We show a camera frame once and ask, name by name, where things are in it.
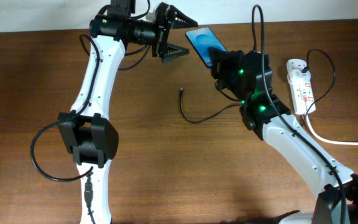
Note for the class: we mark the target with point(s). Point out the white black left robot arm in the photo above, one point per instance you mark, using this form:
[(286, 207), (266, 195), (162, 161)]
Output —
[(86, 131)]

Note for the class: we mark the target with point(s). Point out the white power strip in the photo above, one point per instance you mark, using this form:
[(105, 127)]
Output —
[(302, 97)]

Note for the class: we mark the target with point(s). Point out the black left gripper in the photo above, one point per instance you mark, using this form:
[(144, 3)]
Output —
[(161, 30)]

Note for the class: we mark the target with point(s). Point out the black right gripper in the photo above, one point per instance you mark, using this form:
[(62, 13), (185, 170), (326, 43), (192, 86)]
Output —
[(224, 60)]

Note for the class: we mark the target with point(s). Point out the blue Samsung Galaxy smartphone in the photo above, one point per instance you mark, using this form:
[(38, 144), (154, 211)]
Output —
[(202, 40)]

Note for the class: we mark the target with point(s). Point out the white USB wall charger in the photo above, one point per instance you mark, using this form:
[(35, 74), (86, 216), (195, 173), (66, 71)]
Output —
[(295, 71)]

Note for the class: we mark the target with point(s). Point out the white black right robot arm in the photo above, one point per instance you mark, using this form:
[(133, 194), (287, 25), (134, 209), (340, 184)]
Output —
[(334, 186)]

